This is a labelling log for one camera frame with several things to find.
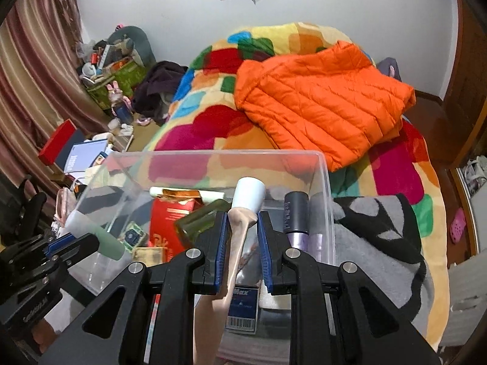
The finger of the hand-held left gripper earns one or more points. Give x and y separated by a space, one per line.
81 245
61 241

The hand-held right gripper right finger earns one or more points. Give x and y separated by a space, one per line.
264 251

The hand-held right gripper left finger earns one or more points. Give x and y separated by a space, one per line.
220 251

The beige cosmetic tube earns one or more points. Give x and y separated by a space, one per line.
237 235

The pale green tube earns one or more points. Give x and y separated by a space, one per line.
108 245

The green glass bottle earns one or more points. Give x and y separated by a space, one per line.
198 220

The purple cosmetic bottle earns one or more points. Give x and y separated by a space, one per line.
296 213

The yellow-green dotted box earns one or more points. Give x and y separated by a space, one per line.
133 235

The small blue box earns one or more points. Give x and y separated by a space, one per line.
241 308

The cream bar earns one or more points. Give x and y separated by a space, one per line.
148 254

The clear plastic storage box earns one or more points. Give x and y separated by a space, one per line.
171 171

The person's left hand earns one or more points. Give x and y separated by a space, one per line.
43 336

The pink pouch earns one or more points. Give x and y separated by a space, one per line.
64 205

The black mesh chair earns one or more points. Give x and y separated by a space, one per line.
23 213

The blue white notebook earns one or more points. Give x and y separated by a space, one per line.
83 156

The red box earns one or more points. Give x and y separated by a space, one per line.
57 142

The grey black patterned blanket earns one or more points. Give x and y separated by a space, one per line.
365 243

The colourful patchwork blanket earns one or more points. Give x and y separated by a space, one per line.
213 133

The orange down jacket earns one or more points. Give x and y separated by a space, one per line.
315 106

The pink bunny toy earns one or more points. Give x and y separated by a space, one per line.
116 91

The striped curtain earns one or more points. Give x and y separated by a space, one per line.
34 83

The green storage box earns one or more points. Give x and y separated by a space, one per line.
129 76

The dark clothing pile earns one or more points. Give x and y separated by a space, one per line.
156 83

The pink clog shoe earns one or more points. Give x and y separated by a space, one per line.
457 226

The grey neck pillow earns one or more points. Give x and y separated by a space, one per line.
142 45

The purple backpack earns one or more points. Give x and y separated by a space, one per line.
388 66

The white shoes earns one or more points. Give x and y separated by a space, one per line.
475 175

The wooden door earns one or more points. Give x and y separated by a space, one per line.
464 83

